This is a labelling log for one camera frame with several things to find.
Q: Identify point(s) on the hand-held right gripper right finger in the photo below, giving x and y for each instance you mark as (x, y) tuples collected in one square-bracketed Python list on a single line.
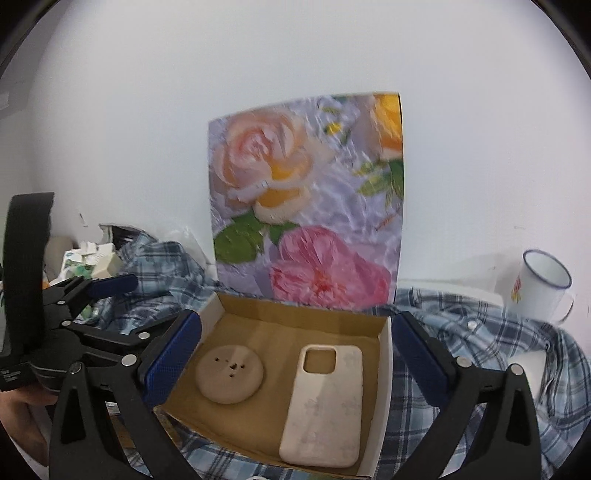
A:
[(419, 360)]

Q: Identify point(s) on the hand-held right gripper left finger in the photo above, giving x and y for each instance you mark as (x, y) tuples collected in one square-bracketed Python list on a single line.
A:
[(170, 357)]

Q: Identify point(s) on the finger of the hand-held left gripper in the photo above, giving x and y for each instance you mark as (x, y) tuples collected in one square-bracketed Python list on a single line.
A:
[(115, 340), (113, 284)]

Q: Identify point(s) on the cardboard box with floral lid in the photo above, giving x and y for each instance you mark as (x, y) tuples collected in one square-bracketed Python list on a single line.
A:
[(300, 207)]

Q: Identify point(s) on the person's left hand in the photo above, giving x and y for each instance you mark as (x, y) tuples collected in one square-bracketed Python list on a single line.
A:
[(18, 417)]

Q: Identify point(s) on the cream box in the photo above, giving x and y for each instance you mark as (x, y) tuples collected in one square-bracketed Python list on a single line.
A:
[(107, 266)]

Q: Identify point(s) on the green patterned tissue pack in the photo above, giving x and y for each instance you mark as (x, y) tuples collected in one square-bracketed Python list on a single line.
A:
[(76, 269)]

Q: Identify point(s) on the pile of white small boxes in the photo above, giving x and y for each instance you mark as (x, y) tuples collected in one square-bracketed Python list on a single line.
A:
[(87, 249)]

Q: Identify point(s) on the black and white packet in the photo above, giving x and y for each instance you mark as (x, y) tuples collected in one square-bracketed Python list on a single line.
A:
[(122, 233)]

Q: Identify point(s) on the round beige pad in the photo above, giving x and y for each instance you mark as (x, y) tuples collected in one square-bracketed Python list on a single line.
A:
[(229, 374)]

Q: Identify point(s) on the blue plaid shirt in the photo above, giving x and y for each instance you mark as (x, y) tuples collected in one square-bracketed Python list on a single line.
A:
[(485, 332)]

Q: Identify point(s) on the clear plastic bag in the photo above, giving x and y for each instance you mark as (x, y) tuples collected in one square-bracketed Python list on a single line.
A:
[(184, 244)]

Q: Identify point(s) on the beige phone case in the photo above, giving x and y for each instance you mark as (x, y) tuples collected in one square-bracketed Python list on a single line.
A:
[(323, 415)]

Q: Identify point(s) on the white enamel mug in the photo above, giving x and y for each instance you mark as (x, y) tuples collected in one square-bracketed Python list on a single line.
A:
[(531, 295)]

